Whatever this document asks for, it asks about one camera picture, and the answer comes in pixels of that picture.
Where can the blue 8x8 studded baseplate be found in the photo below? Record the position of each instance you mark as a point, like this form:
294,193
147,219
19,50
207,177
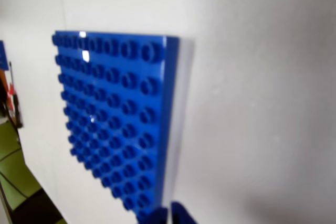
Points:
113,119

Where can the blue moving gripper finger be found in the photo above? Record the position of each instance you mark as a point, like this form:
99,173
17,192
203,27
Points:
182,214

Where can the blue flat background object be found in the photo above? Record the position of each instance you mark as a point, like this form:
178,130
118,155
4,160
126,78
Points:
2,54

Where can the red black background clutter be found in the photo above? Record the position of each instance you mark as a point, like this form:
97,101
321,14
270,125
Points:
11,98

